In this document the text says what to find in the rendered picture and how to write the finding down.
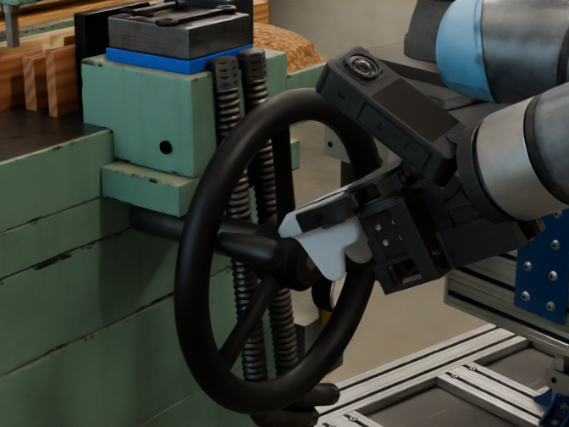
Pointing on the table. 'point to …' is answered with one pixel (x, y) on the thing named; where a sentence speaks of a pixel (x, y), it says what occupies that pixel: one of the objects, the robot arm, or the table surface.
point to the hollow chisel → (12, 30)
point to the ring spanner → (195, 16)
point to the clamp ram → (96, 33)
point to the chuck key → (154, 8)
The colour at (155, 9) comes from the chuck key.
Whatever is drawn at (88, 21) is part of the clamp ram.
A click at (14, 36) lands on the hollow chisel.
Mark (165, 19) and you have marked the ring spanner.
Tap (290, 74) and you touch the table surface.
